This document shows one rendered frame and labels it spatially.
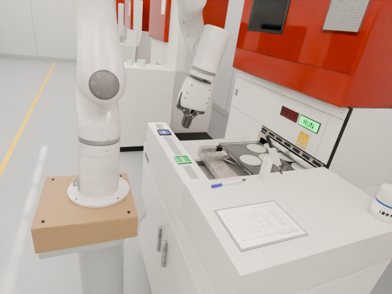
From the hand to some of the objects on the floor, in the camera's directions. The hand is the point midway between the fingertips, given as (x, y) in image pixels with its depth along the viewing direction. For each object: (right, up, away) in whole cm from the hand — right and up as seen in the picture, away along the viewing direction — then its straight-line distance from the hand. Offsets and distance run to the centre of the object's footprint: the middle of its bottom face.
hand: (186, 121), depth 89 cm
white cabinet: (+10, -100, +56) cm, 115 cm away
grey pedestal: (-50, -104, +28) cm, 119 cm away
